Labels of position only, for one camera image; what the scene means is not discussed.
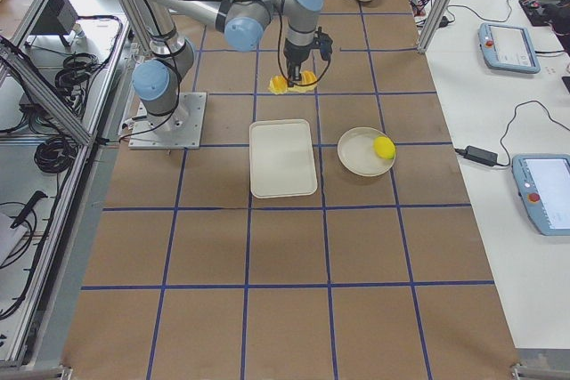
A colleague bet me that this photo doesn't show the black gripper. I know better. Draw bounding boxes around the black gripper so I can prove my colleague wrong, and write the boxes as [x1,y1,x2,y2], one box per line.
[283,41,311,87]

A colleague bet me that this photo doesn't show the yellow orange twisted bread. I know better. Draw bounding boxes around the yellow orange twisted bread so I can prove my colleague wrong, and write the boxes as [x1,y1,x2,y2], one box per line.
[268,70,317,94]

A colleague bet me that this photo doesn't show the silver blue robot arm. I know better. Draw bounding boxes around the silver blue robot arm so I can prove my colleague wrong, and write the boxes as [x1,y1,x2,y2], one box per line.
[142,0,332,90]

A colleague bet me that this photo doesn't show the cream round plate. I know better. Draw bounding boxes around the cream round plate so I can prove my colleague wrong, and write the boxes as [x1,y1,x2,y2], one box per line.
[337,127,395,177]

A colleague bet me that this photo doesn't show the white rectangular tray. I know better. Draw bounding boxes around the white rectangular tray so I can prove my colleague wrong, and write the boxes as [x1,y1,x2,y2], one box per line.
[249,119,318,198]

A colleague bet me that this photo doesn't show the yellow lemon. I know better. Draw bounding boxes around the yellow lemon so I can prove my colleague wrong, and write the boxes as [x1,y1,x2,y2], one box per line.
[373,135,396,160]

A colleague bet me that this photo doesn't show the black power adapter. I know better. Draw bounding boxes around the black power adapter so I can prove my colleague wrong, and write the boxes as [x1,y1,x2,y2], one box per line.
[463,146,498,166]

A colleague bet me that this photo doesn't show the blue teach pendant upper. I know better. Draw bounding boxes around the blue teach pendant upper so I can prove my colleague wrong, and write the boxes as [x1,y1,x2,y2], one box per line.
[477,22,541,74]

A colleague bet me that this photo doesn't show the blue teach pendant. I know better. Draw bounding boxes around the blue teach pendant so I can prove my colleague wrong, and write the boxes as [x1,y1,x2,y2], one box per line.
[511,154,569,236]
[477,22,541,74]

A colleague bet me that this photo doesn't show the blue teach pendant lower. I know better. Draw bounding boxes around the blue teach pendant lower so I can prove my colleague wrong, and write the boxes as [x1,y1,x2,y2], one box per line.
[511,154,569,236]

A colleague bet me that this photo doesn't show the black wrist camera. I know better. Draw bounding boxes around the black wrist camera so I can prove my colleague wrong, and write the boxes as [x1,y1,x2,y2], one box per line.
[314,27,333,61]

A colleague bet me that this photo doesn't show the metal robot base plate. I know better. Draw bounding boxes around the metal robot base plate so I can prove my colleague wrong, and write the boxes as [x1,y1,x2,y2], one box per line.
[128,92,207,150]

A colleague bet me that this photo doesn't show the coiled black cables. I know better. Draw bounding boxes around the coiled black cables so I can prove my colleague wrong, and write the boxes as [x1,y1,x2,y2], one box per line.
[34,135,81,175]

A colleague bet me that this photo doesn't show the aluminium frame rail left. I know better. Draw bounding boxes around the aluminium frame rail left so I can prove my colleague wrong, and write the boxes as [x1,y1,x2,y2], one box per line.
[1,36,94,146]

